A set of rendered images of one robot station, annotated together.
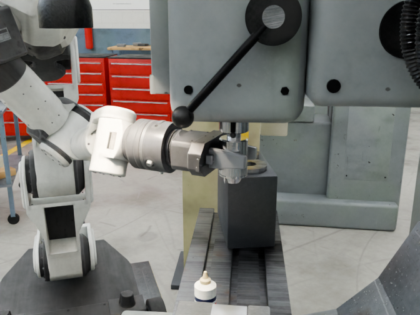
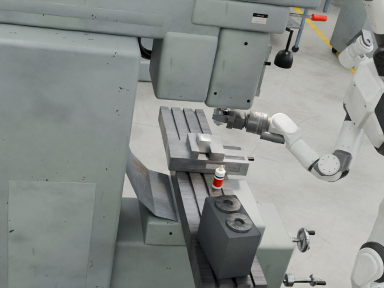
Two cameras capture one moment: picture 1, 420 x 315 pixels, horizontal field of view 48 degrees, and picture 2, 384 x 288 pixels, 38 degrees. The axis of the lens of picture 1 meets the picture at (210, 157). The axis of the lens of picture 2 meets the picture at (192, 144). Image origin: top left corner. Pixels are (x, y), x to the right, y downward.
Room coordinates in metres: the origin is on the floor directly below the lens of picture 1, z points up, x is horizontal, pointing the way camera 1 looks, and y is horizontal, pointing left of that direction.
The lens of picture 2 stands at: (2.56, -0.79, 2.25)
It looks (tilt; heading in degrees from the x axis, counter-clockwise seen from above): 31 degrees down; 160
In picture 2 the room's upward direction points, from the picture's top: 12 degrees clockwise
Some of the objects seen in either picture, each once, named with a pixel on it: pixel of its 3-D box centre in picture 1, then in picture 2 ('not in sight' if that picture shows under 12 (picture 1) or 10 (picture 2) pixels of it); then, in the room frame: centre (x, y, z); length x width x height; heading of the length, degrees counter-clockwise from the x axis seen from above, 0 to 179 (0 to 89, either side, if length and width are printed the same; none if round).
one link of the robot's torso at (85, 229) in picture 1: (65, 250); not in sight; (1.48, 0.50, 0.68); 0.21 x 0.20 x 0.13; 17
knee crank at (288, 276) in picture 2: not in sight; (304, 280); (0.92, 0.48, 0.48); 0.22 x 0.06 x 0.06; 85
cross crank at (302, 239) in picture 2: not in sight; (296, 239); (0.78, 0.46, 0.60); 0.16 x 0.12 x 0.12; 85
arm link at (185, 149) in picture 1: (183, 150); (243, 120); (0.78, 0.05, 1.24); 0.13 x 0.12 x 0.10; 157
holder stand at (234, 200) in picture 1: (244, 194); (227, 234); (1.17, -0.09, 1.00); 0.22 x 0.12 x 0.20; 5
